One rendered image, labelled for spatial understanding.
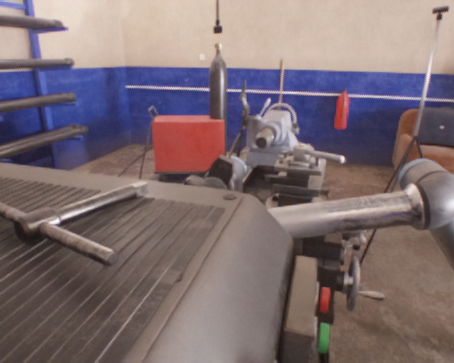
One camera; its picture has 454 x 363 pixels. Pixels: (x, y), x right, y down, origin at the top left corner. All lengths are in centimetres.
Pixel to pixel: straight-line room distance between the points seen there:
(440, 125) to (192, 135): 311
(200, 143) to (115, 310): 381
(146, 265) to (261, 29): 505
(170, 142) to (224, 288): 379
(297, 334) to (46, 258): 22
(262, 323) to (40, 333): 16
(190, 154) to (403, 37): 321
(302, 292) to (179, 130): 370
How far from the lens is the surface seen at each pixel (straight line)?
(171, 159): 408
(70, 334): 23
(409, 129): 508
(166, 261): 27
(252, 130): 195
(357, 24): 517
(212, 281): 26
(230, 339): 25
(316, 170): 116
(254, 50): 525
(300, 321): 32
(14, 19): 399
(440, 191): 89
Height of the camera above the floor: 149
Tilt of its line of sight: 21 degrees down
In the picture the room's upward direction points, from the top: 1 degrees clockwise
